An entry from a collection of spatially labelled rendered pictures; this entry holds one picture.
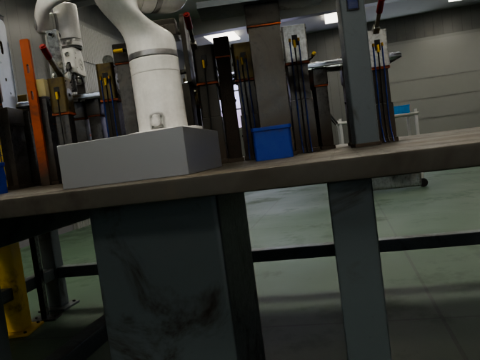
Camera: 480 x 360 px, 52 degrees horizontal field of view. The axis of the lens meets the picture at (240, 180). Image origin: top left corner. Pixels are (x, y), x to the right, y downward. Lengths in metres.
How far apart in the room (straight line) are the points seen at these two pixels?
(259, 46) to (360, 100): 0.33
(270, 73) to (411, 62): 10.63
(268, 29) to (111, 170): 0.66
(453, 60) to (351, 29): 10.70
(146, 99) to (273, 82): 0.43
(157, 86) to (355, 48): 0.61
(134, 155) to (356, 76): 0.72
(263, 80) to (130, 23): 0.44
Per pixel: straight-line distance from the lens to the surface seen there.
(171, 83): 1.19
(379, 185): 2.09
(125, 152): 1.07
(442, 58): 12.15
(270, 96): 1.45
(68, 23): 1.95
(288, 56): 1.63
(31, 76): 1.84
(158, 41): 1.21
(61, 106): 1.74
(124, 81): 1.64
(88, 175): 1.11
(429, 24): 12.28
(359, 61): 1.50
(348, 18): 1.52
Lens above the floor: 0.74
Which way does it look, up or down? 4 degrees down
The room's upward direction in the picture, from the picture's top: 7 degrees counter-clockwise
